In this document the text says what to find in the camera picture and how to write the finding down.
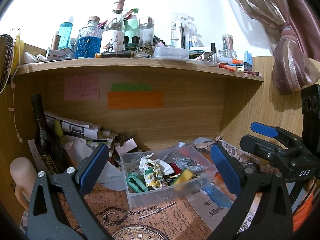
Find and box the glass bottle with blue liquid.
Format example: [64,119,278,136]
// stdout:
[75,16,103,58]

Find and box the clear bottle with silver cap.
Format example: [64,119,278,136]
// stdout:
[137,17,154,48]

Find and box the stack of papers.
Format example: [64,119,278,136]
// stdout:
[44,110,118,145]

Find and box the clear plastic bag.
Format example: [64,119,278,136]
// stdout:
[172,136,218,155]

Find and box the brown pen tube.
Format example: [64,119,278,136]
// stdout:
[94,51,137,58]

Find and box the wooden shelf unit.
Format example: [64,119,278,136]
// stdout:
[11,57,264,153]

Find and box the teal toner bottle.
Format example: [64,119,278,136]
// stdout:
[59,16,75,52]

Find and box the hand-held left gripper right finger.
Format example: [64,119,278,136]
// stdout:
[211,143,293,240]

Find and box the blue comb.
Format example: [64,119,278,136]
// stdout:
[201,186,235,209]

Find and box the white card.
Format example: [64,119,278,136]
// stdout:
[122,138,138,153]

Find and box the floral scrunchie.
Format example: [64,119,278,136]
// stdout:
[139,155,173,189]

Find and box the green scrunchie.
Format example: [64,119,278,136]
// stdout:
[126,174,148,194]

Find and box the yellow headband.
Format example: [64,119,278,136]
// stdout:
[12,29,25,75]

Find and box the mauve striped curtain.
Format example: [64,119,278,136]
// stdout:
[220,0,320,96]

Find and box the tall clear cylinder container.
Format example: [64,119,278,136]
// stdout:
[222,34,235,51]

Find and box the orange sticky note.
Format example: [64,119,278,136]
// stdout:
[107,91,165,110]

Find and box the toothbrush package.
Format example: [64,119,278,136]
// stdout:
[171,12,198,49]

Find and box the silver glitter pouch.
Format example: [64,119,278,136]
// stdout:
[174,156,204,172]

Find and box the brown cosmetic tube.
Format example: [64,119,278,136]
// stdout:
[51,31,60,50]

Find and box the beige rounded object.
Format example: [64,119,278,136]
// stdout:
[9,157,38,210]

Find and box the brown beaded headband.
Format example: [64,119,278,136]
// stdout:
[0,34,14,93]

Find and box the newspaper print paper mat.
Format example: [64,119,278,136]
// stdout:
[20,140,265,240]

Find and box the blue plastic box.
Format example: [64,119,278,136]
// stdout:
[244,51,253,72]

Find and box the round glass jar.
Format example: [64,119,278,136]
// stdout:
[218,49,237,59]

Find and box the pink sticky note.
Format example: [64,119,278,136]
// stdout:
[64,75,100,101]

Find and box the clear plastic box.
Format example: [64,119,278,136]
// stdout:
[119,145,218,210]

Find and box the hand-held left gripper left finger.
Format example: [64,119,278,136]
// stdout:
[26,142,113,240]

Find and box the dark wine bottle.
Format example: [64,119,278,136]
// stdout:
[31,94,72,175]

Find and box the white small carton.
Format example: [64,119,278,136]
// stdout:
[46,47,75,60]

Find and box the red velvet scrunchie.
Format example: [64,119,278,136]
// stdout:
[166,162,182,178]

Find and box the flat clear lidded container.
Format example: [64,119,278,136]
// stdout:
[153,46,190,60]

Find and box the white hanging cord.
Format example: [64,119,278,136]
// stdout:
[10,80,23,143]

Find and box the mint green pump bottle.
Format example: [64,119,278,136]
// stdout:
[124,7,140,45]

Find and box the yellow foam sponge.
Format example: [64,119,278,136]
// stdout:
[174,169,194,190]

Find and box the clear labelled glass bottle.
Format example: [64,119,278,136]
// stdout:
[101,0,125,54]

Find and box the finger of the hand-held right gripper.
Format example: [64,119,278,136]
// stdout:
[251,122,303,148]
[240,134,299,172]

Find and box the green sticky note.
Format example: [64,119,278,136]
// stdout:
[111,83,152,92]

